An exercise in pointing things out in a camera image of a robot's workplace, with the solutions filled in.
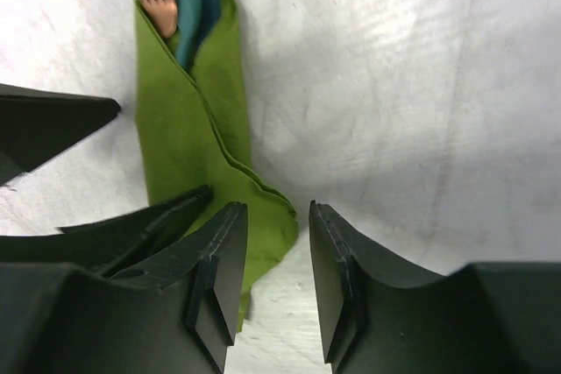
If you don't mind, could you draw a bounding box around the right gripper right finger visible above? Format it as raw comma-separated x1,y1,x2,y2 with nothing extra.
309,202,560,373

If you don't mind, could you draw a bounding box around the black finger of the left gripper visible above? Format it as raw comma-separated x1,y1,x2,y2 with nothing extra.
1,84,121,185
1,185,214,278

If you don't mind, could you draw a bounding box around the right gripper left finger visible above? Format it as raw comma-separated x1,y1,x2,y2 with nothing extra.
1,202,248,373

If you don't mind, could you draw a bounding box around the green paper napkin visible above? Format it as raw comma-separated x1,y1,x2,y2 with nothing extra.
134,0,298,323

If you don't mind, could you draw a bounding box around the teal spoon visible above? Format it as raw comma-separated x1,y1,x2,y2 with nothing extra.
157,0,203,64

